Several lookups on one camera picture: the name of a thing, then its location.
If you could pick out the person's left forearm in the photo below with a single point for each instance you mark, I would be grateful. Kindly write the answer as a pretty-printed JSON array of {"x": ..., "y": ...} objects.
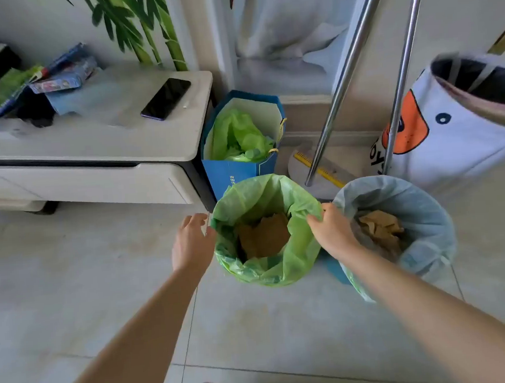
[{"x": 133, "y": 344}]

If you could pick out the pale blue trash bag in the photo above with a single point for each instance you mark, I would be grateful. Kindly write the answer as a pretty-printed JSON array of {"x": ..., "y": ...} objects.
[{"x": 427, "y": 220}]

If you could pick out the green bamboo wall decal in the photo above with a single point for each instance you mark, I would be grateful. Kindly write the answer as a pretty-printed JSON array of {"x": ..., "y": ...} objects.
[{"x": 154, "y": 27}]

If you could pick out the white laundry bag orange print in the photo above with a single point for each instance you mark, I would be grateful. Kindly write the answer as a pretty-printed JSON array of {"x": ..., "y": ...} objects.
[{"x": 461, "y": 148}]

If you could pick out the brown crumpled paper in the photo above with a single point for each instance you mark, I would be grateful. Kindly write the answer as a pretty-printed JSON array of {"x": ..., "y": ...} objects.
[
  {"x": 264, "y": 238},
  {"x": 382, "y": 232}
]

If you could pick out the person's right forearm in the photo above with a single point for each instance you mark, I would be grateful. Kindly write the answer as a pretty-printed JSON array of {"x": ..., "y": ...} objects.
[{"x": 433, "y": 314}]

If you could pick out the blue printed packet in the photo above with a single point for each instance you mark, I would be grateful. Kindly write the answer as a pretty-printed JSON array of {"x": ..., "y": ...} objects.
[{"x": 61, "y": 79}]

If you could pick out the person's left hand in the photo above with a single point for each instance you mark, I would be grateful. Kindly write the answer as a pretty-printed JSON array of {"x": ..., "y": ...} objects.
[{"x": 192, "y": 249}]

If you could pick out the person's left thumb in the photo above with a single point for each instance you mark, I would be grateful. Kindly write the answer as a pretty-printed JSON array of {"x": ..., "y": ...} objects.
[{"x": 210, "y": 236}]

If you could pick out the yellow ruler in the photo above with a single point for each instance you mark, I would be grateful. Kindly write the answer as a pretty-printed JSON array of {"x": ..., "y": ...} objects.
[{"x": 315, "y": 167}]

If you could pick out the black smartphone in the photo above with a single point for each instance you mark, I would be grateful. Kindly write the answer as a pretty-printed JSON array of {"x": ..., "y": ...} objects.
[{"x": 166, "y": 99}]

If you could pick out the crumpled green plastic bag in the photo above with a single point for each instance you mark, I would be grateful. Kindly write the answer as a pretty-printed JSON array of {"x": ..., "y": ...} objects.
[{"x": 235, "y": 136}]

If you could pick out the green trash bag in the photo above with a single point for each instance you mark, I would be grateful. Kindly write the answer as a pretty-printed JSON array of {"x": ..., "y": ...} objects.
[{"x": 299, "y": 237}]

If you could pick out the blue trash bin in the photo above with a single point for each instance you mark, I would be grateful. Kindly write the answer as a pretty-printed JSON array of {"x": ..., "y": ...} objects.
[{"x": 338, "y": 271}]

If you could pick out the person's right hand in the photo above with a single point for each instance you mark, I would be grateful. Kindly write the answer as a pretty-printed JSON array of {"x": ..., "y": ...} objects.
[{"x": 335, "y": 235}]

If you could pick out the white curtain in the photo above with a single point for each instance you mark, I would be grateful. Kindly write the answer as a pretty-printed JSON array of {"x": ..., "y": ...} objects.
[{"x": 284, "y": 27}]

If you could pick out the blue paper gift bag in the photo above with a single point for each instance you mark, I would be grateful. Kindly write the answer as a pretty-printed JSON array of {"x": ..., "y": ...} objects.
[{"x": 234, "y": 175}]

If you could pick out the person's right thumb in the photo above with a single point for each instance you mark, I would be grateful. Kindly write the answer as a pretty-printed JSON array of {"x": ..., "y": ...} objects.
[{"x": 315, "y": 222}]

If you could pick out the white low cabinet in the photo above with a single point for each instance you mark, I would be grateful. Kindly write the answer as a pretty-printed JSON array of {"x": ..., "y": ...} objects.
[{"x": 82, "y": 166}]

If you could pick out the white flat board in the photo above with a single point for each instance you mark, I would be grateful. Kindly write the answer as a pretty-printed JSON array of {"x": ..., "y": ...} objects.
[{"x": 342, "y": 174}]

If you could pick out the green packet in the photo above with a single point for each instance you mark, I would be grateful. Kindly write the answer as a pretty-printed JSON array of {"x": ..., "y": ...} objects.
[{"x": 10, "y": 83}]

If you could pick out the chrome metal pole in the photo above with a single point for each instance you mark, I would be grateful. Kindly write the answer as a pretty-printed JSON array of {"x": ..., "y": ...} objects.
[
  {"x": 403, "y": 70},
  {"x": 347, "y": 70}
]

